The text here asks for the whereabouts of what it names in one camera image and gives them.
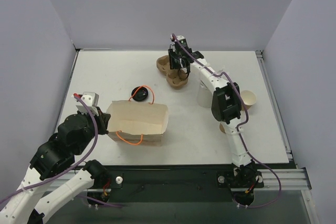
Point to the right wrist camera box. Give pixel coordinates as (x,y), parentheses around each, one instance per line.
(179,38)

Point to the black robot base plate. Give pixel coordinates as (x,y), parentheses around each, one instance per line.
(177,183)

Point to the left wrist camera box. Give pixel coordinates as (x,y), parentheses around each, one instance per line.
(90,99)

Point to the white cylindrical straw holder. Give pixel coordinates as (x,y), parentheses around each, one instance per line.
(204,96)

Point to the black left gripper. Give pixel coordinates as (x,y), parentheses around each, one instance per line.
(104,123)

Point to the beige paper takeout bag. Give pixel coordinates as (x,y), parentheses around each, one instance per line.
(138,123)

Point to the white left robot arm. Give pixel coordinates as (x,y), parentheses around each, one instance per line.
(52,160)

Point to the brown pulp cup carrier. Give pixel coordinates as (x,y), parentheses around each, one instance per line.
(176,78)

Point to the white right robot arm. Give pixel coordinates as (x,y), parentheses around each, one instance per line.
(226,103)

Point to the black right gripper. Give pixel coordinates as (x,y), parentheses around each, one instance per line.
(177,60)

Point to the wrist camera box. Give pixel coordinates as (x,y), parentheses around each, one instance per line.
(90,99)
(179,38)

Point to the black plastic cup lid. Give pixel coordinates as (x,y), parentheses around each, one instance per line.
(139,94)

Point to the brown paper coffee cup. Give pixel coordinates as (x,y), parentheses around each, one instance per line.
(248,97)
(222,128)

